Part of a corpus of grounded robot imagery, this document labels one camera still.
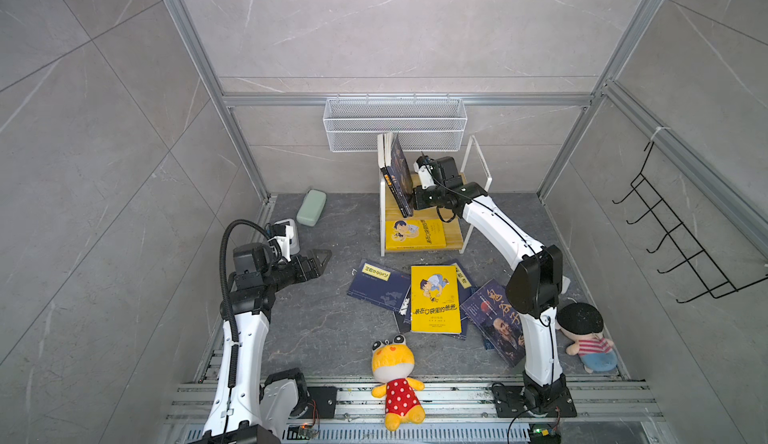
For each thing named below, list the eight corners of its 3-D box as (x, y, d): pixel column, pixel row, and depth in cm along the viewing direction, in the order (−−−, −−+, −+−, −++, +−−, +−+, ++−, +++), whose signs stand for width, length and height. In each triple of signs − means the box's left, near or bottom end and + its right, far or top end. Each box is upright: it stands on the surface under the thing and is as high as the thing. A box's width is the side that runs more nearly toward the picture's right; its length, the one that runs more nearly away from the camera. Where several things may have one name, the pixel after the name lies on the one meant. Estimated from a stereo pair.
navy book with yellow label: (347, 295, 94) (346, 290, 92) (362, 263, 102) (361, 258, 99) (401, 313, 91) (401, 308, 88) (412, 278, 98) (412, 274, 96)
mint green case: (293, 223, 112) (291, 218, 110) (310, 192, 123) (308, 188, 120) (314, 227, 111) (313, 222, 109) (330, 196, 122) (328, 191, 119)
